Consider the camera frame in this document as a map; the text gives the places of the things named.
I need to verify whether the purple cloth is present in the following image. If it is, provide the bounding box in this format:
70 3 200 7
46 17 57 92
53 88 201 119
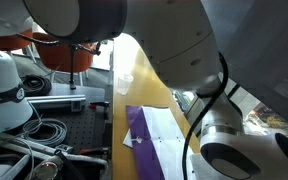
125 105 198 180

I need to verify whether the clear plastic cup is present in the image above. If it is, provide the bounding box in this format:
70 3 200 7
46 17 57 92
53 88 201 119
116 73 135 97

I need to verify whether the white paper sheet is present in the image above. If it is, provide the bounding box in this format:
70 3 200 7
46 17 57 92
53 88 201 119
122 129 134 149

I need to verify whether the black perforated breadboard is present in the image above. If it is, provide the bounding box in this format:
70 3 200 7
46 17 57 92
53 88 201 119
17 82 114 158

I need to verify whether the aluminium extrusion bar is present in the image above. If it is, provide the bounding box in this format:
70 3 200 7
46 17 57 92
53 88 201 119
25 94 87 111

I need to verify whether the orange chair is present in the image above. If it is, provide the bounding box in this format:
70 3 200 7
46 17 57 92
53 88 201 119
33 32 95 86
0 29 34 64

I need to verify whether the round metallic knob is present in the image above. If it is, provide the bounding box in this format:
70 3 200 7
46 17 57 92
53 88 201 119
30 160 60 180

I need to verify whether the dark window blind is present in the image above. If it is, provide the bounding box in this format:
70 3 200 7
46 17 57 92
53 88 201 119
200 0 288 134

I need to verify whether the red-handled black clamp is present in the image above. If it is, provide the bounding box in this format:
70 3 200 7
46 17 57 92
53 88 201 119
88 100 111 111
79 146 112 157

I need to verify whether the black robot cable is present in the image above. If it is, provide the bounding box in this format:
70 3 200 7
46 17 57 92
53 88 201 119
15 33 230 180

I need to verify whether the black camera stand pole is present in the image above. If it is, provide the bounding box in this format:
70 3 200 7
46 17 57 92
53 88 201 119
68 41 102 91

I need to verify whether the grey metal frame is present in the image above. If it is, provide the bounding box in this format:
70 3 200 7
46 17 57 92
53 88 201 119
0 133 112 180

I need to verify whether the grey cable coil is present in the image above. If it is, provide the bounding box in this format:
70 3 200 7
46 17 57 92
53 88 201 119
18 118 68 148

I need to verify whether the black cable coil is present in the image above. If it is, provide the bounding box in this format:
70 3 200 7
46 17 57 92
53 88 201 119
19 74 53 97

